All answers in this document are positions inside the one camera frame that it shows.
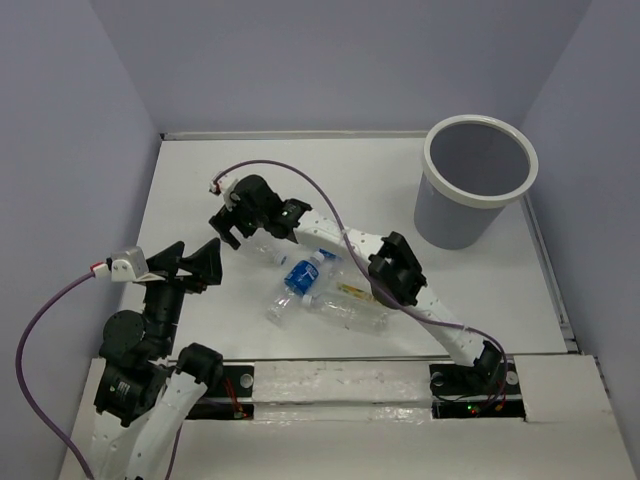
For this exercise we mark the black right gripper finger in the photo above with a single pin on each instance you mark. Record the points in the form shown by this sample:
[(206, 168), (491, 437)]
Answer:
[(283, 231), (223, 224)]

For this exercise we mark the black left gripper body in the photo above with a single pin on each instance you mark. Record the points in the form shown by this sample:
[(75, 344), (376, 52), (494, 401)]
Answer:
[(164, 284)]

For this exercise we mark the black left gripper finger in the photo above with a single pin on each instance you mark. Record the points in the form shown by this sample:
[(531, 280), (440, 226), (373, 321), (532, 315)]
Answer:
[(205, 264), (167, 260)]

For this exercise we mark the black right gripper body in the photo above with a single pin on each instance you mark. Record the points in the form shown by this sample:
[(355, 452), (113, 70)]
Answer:
[(247, 219)]

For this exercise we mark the clear unlabelled plastic bottle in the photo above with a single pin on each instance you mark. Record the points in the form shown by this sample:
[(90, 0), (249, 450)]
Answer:
[(264, 251)]

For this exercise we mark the blue label bottle sideways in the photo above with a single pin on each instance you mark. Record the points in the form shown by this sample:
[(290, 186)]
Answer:
[(328, 256)]

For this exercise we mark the blue label Chinese text bottle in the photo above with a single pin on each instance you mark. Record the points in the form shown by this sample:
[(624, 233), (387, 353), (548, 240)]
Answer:
[(295, 285)]

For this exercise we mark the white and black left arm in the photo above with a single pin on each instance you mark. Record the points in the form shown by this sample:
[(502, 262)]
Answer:
[(141, 401)]

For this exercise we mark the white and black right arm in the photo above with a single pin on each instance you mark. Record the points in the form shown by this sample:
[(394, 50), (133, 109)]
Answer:
[(391, 269)]

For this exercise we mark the grey bin white rim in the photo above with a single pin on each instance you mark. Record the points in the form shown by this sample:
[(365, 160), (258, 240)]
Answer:
[(473, 166)]

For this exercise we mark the large clear yellow label bottle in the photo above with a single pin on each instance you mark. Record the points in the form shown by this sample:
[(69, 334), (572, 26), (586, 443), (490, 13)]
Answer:
[(351, 282)]

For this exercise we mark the clear crushed bottle white cap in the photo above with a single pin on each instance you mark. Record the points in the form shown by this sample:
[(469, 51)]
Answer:
[(347, 312)]

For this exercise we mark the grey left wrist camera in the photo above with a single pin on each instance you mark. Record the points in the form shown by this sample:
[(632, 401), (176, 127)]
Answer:
[(128, 265)]

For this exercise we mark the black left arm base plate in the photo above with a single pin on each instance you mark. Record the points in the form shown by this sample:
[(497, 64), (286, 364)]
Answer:
[(231, 399)]

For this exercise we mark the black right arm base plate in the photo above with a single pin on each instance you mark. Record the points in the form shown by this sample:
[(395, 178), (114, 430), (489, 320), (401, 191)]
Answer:
[(454, 396)]

